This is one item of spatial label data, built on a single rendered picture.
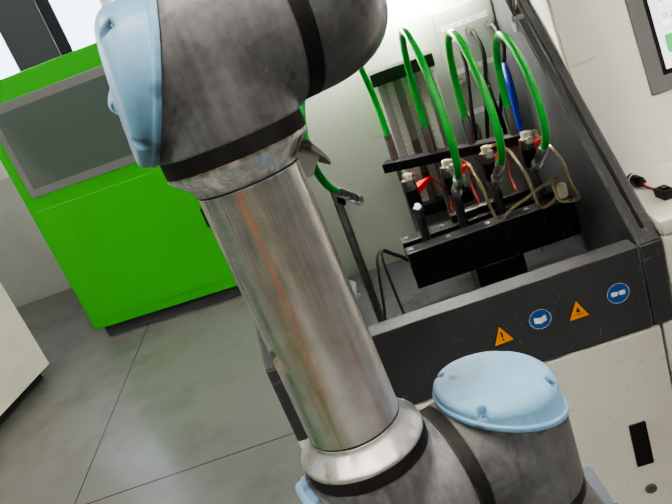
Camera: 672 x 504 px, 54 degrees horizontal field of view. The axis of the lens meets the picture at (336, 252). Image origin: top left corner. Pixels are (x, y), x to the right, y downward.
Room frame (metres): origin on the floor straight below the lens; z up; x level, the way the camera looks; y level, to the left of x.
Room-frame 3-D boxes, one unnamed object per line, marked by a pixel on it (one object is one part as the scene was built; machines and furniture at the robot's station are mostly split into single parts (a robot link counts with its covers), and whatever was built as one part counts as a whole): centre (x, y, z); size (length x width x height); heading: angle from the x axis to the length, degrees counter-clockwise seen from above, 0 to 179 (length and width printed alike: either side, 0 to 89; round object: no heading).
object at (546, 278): (1.01, -0.16, 0.87); 0.62 x 0.04 x 0.16; 85
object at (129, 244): (4.19, 0.99, 0.81); 1.05 x 0.81 x 1.62; 81
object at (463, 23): (1.49, -0.44, 1.20); 0.13 x 0.03 x 0.31; 85
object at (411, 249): (1.24, -0.30, 0.91); 0.34 x 0.10 x 0.15; 85
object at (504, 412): (0.53, -0.09, 1.07); 0.13 x 0.12 x 0.14; 105
